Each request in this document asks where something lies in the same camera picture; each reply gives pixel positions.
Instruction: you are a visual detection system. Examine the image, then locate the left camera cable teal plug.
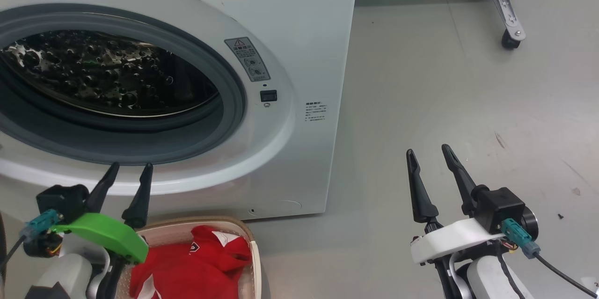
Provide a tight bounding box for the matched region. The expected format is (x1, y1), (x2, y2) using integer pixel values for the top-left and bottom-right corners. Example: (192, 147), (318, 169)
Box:
(0, 210), (62, 272)

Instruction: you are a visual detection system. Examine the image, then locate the camera cable teal plug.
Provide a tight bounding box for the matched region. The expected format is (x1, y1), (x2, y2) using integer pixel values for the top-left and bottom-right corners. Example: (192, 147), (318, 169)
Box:
(500, 218), (599, 299)
(0, 210), (62, 272)

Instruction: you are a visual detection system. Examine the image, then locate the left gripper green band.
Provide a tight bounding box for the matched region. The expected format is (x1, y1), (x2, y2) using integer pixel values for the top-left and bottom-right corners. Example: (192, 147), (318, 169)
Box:
(51, 162), (154, 299)

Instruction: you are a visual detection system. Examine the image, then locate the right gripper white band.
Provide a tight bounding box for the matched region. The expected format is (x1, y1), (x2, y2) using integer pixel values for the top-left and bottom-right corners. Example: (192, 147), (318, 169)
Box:
(406, 144), (506, 299)

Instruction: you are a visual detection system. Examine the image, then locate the right camera cable teal plug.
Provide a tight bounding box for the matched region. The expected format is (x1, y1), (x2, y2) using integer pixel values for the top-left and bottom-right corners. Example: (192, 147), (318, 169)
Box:
(500, 218), (599, 299)

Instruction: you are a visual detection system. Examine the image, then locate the white partition panel with caster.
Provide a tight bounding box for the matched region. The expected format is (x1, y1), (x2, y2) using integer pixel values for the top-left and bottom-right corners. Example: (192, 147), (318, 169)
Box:
(356, 0), (527, 51)

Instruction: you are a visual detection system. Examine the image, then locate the cream perforated laundry basket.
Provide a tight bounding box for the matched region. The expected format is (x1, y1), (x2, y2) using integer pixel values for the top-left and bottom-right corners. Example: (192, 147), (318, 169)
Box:
(114, 216), (263, 299)

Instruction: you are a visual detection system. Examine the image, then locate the grey warning sticker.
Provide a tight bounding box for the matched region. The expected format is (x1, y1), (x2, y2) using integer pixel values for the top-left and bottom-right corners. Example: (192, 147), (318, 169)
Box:
(225, 37), (271, 83)

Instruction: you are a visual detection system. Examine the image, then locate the red and white garment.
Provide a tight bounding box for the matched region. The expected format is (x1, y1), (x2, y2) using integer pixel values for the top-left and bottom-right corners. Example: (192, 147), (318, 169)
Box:
(130, 225), (252, 299)

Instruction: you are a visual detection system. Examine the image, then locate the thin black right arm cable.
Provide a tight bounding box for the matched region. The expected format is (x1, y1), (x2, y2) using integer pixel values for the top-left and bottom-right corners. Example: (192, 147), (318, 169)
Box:
(495, 242), (528, 299)

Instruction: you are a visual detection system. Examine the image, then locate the white front-load washing machine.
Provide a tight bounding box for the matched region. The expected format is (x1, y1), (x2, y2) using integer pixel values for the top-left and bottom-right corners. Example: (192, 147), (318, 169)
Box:
(0, 0), (360, 221)

